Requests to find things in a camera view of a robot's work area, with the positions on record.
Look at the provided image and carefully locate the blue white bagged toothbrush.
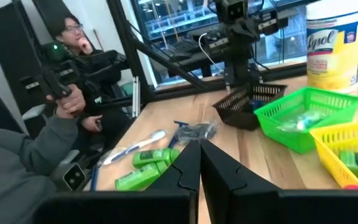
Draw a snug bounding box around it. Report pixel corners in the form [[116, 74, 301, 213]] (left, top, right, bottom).
[[277, 109, 328, 133], [97, 129, 167, 167]]

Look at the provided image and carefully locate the Lysol wipes canister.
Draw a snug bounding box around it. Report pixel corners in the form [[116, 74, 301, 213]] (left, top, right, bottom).
[[305, 0, 358, 94]]

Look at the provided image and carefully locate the black table frame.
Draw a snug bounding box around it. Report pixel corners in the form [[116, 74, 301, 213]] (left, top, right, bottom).
[[104, 0, 358, 106]]

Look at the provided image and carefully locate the clear bag with black contents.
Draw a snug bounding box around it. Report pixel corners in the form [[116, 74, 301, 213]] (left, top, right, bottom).
[[175, 120, 219, 146]]

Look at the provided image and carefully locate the black folding screen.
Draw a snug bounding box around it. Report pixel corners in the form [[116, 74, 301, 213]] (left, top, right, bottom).
[[0, 0, 83, 134]]

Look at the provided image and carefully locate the white cable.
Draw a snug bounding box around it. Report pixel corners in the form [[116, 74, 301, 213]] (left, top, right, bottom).
[[197, 32, 226, 74]]

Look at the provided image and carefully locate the silver aluminium strut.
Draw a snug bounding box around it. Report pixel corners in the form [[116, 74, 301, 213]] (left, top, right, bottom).
[[131, 76, 142, 118]]

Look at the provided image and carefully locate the yellow plastic basket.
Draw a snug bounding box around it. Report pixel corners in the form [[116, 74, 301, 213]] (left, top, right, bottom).
[[309, 119, 358, 190]]

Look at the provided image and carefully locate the large window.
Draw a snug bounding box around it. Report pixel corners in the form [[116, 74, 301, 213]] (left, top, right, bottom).
[[131, 0, 358, 88]]

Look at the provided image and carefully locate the person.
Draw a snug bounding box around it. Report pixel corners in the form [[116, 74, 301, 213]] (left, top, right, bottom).
[[50, 14, 133, 150], [0, 114, 80, 224]]

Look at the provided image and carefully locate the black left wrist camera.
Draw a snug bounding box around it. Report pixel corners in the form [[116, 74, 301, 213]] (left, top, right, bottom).
[[214, 0, 250, 23]]

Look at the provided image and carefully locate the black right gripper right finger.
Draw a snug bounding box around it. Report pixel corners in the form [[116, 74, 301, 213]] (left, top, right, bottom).
[[200, 138, 358, 224]]

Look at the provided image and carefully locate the grey table-level camera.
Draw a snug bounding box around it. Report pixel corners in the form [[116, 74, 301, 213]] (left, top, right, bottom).
[[50, 161, 88, 192]]

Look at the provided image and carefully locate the person's hand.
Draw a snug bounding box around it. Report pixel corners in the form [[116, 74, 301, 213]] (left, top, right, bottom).
[[45, 83, 86, 119]]

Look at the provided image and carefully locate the green plastic basket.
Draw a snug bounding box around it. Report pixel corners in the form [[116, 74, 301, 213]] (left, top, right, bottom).
[[253, 86, 358, 155]]

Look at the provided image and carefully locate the black plastic basket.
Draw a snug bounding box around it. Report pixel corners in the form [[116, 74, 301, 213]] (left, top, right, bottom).
[[212, 82, 288, 131]]

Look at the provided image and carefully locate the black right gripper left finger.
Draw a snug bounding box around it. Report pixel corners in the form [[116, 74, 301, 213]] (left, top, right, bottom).
[[32, 139, 201, 224]]

